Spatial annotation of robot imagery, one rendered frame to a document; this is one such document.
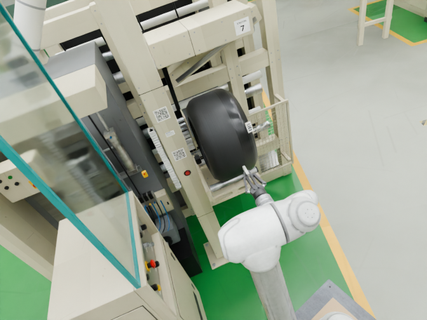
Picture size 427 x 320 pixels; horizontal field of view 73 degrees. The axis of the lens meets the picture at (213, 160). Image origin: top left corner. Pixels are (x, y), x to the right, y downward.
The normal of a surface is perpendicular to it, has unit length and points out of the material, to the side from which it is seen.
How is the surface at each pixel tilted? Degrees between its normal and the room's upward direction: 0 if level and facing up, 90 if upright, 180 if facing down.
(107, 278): 0
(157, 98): 90
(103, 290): 0
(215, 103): 14
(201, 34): 90
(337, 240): 0
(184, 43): 90
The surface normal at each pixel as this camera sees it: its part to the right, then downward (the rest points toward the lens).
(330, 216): -0.24, -0.72
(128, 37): 0.31, 0.58
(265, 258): 0.21, 0.41
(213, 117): -0.06, -0.34
